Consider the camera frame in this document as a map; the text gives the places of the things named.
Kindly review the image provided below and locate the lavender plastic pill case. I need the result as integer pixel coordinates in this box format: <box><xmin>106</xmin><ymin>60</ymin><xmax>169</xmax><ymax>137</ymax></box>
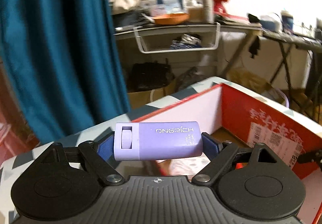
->
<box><xmin>114</xmin><ymin>122</ymin><xmax>203</xmax><ymax>161</ymax></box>

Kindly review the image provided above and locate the red strawberry cardboard box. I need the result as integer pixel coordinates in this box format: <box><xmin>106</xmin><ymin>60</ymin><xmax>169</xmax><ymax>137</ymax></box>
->
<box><xmin>128</xmin><ymin>81</ymin><xmax>321</xmax><ymax>223</ymax></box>

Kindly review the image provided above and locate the pink chair backdrop poster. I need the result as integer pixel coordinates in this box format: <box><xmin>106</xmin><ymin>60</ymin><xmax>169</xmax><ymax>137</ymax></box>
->
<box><xmin>1</xmin><ymin>62</ymin><xmax>40</xmax><ymax>162</ymax></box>

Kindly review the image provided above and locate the geometric patterned table cloth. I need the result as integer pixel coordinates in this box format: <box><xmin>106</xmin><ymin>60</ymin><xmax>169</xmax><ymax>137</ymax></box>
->
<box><xmin>0</xmin><ymin>76</ymin><xmax>300</xmax><ymax>224</ymax></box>

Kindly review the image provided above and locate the teal curtain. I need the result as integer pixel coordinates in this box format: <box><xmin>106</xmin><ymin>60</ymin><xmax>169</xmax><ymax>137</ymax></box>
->
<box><xmin>1</xmin><ymin>0</ymin><xmax>130</xmax><ymax>143</ymax></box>

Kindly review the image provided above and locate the cluttered white side table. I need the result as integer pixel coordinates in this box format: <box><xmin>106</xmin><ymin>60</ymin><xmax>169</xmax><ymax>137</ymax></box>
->
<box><xmin>107</xmin><ymin>0</ymin><xmax>322</xmax><ymax>84</ymax></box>

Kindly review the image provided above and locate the orange shallow bowl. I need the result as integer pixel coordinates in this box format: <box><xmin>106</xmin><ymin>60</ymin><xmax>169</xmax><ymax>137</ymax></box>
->
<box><xmin>153</xmin><ymin>13</ymin><xmax>190</xmax><ymax>25</ymax></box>

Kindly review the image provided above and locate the white wire basket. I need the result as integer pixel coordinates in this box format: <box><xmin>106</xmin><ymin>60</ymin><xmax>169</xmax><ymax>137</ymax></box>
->
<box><xmin>133</xmin><ymin>23</ymin><xmax>222</xmax><ymax>54</ymax></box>

